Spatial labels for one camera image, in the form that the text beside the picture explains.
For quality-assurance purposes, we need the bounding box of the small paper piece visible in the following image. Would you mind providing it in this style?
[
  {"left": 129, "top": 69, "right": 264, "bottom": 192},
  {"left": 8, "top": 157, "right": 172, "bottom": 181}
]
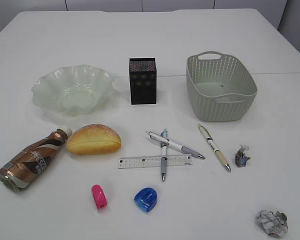
[{"left": 235, "top": 144, "right": 250, "bottom": 168}]

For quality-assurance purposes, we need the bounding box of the pink pencil sharpener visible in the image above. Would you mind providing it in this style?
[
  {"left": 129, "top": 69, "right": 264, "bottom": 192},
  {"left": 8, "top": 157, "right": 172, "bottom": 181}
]
[{"left": 91, "top": 184, "right": 107, "bottom": 209}]

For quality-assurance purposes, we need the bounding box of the frosted green wavy plate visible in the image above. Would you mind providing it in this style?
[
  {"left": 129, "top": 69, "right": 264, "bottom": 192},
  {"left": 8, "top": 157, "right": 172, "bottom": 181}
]
[{"left": 31, "top": 64, "right": 115, "bottom": 116}]

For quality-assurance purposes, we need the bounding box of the large paper ball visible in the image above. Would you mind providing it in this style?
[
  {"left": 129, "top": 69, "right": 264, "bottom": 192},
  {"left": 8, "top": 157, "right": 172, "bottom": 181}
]
[{"left": 254, "top": 210, "right": 289, "bottom": 238}]

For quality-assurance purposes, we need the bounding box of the yellow bread roll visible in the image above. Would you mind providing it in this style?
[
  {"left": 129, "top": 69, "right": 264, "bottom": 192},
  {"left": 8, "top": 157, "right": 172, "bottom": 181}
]
[{"left": 66, "top": 124, "right": 122, "bottom": 155}]

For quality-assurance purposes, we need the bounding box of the green plastic woven basket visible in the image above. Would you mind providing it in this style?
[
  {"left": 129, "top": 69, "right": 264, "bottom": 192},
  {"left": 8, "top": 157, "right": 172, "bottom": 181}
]
[{"left": 186, "top": 51, "right": 258, "bottom": 122}]

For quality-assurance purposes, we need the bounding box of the clear plastic ruler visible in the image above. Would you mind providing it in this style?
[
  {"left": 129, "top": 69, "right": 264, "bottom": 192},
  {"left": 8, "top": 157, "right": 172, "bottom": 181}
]
[{"left": 118, "top": 154, "right": 193, "bottom": 169}]

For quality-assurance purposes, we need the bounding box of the blue pencil sharpener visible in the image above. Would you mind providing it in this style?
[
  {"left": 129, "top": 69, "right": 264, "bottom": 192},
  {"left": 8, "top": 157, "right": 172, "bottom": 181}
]
[{"left": 134, "top": 187, "right": 157, "bottom": 212}]

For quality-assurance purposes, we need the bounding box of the black mesh pen holder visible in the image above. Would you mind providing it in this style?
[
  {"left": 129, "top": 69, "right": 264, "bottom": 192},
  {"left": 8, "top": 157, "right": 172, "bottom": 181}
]
[{"left": 129, "top": 58, "right": 157, "bottom": 105}]

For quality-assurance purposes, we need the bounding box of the white grey ballpoint pen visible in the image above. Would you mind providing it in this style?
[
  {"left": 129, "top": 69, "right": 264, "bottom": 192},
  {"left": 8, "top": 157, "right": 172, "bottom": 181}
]
[{"left": 145, "top": 129, "right": 205, "bottom": 159}]

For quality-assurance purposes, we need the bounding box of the brown coffee bottle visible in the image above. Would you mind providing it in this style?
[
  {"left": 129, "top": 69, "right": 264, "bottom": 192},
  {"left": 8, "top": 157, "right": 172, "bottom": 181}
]
[{"left": 0, "top": 126, "right": 72, "bottom": 192}]

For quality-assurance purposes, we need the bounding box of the blue patterned pen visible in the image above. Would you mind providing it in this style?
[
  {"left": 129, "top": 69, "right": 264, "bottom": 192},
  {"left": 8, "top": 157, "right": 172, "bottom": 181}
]
[{"left": 160, "top": 143, "right": 168, "bottom": 182}]

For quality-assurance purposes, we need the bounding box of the cream ballpoint pen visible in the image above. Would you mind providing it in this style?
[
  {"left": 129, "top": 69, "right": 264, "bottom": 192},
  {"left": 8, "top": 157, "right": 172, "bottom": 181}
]
[{"left": 197, "top": 123, "right": 232, "bottom": 173}]

